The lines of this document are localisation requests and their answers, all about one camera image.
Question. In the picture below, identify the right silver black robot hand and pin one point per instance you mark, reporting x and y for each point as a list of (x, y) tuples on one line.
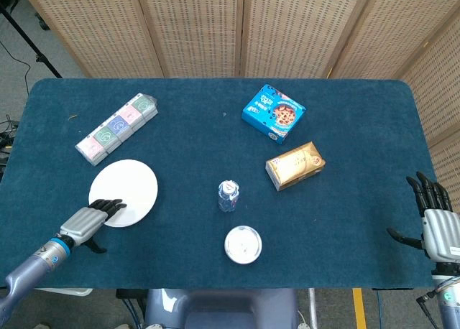
[(442, 232)]

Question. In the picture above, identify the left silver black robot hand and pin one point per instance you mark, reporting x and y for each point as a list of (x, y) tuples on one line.
[(82, 225)]

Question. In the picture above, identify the white paper plate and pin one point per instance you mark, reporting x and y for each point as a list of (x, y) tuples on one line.
[(125, 185)]

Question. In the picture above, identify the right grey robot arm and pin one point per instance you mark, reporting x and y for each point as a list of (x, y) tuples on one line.
[(451, 307)]

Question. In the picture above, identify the wrapped row of pocket tissues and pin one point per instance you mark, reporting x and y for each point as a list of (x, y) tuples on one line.
[(115, 129)]

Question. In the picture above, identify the woven wooden screen panel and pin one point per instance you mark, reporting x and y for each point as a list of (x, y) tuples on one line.
[(194, 27), (90, 27), (395, 27), (294, 27), (445, 110)]

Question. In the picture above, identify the teal tablecloth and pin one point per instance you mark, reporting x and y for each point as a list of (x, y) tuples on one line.
[(201, 146)]

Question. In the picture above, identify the clear plastic water bottle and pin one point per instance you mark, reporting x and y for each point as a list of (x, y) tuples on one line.
[(228, 196)]

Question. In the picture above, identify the gold tissue pack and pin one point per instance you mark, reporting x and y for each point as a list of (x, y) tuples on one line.
[(296, 165)]

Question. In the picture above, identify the clear jar of binder clips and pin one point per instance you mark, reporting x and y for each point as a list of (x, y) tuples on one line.
[(243, 244)]

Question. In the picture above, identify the grey robot torso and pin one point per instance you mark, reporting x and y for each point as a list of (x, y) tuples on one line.
[(223, 307)]

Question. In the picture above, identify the black tripod leg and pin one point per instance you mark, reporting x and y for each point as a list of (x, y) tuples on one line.
[(32, 45)]

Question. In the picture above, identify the blue cookie box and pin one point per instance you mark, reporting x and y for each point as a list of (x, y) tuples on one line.
[(273, 111)]

